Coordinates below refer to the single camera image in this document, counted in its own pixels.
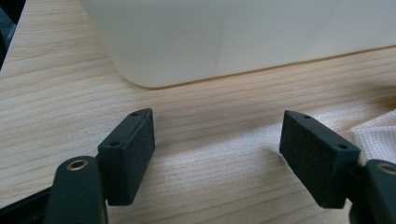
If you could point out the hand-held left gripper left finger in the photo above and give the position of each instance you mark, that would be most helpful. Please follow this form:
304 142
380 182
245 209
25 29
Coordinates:
127 161

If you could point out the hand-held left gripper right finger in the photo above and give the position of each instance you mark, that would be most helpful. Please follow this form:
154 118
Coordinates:
311 158

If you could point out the white waffle cloth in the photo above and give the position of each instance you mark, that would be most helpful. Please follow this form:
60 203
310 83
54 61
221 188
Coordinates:
379 140

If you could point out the white divided storage box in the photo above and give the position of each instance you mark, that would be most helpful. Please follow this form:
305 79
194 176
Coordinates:
186 37

